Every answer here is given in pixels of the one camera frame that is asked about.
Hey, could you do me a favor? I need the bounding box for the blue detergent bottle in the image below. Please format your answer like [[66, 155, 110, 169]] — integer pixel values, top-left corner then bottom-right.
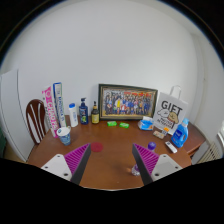
[[170, 117, 190, 149]]

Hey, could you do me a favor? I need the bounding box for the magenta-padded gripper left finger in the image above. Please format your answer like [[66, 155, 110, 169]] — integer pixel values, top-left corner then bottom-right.
[[40, 143, 92, 186]]

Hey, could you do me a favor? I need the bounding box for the framed group photo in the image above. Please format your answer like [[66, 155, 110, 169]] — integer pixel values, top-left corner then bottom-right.
[[98, 83, 159, 121]]

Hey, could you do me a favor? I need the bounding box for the white door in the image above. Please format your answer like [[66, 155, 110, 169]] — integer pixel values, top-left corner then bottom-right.
[[0, 68, 34, 163]]

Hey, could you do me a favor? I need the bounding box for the white remote control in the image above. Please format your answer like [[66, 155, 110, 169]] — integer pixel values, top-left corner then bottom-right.
[[164, 141, 178, 154]]

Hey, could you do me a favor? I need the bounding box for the white paper gift bag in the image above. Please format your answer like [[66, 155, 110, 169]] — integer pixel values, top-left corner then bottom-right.
[[152, 85, 189, 136]]

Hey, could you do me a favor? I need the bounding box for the amber yellow-labelled pump bottle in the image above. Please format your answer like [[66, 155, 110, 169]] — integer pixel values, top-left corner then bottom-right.
[[91, 101, 101, 125]]

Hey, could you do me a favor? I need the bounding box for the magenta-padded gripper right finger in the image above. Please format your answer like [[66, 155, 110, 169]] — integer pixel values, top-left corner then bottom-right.
[[131, 143, 184, 186]]

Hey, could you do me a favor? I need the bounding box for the flat round red coaster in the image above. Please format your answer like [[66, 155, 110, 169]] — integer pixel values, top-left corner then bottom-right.
[[90, 141, 104, 153]]

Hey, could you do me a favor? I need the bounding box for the brown wooden chair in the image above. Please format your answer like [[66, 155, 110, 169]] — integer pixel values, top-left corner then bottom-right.
[[25, 98, 48, 145]]

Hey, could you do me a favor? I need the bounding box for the dark blue pump bottle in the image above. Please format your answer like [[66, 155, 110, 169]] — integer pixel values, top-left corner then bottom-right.
[[78, 97, 90, 126]]

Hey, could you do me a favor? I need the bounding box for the blue patterned mug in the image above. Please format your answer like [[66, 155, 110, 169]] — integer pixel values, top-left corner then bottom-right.
[[56, 125, 72, 146]]

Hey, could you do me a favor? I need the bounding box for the white radiator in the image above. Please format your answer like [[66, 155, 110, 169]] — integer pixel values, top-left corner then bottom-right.
[[199, 141, 223, 164]]

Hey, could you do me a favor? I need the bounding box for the clear purple-capped water bottle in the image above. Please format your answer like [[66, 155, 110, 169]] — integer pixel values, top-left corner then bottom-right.
[[131, 141, 157, 177]]

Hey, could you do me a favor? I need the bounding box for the white blue-capped bottle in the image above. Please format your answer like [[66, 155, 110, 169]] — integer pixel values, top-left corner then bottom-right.
[[68, 102, 79, 128]]

